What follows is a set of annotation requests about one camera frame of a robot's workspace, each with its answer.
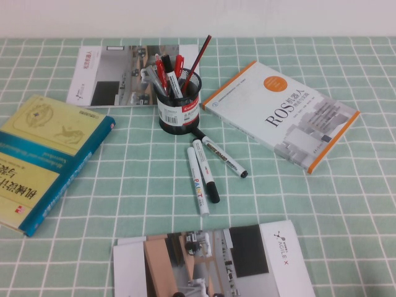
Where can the white whiteboard marker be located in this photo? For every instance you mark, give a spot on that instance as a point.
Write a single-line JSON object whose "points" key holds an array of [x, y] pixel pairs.
{"points": [[224, 157]]}

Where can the red black striped pencil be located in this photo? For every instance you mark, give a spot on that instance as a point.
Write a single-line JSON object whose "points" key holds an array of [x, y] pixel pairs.
{"points": [[198, 60]]}

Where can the white brochure with Chinese title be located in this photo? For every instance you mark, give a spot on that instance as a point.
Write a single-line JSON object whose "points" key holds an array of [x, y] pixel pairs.
{"points": [[108, 77]]}

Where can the grey slim pen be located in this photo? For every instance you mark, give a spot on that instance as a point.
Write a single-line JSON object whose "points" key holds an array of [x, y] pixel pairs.
{"points": [[153, 74]]}

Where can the white paint marker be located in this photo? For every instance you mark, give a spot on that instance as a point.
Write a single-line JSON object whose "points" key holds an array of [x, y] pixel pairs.
{"points": [[198, 182]]}

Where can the white marker with black cap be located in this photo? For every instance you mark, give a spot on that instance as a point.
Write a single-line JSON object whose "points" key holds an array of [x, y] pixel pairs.
{"points": [[204, 167]]}

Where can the white orange ROS book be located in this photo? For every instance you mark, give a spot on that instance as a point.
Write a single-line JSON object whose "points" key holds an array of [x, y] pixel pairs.
{"points": [[278, 108]]}

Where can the black mesh pen holder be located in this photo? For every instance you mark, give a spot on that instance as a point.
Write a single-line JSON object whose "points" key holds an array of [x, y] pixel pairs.
{"points": [[179, 123]]}

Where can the green checked tablecloth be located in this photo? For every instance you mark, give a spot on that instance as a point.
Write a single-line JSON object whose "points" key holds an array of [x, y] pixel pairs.
{"points": [[340, 216]]}

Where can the black capped white marker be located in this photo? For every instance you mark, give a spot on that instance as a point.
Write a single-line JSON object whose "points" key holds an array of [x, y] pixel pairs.
{"points": [[172, 81]]}

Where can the white Agilex logo brochure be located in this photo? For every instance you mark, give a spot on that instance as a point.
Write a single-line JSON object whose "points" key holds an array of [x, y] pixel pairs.
{"points": [[216, 263]]}

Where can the red pen with white clip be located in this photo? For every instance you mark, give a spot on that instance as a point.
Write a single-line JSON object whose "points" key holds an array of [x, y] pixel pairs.
{"points": [[160, 71]]}

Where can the yellow teal hardcover book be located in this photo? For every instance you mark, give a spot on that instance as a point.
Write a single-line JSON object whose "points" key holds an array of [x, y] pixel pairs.
{"points": [[46, 154]]}

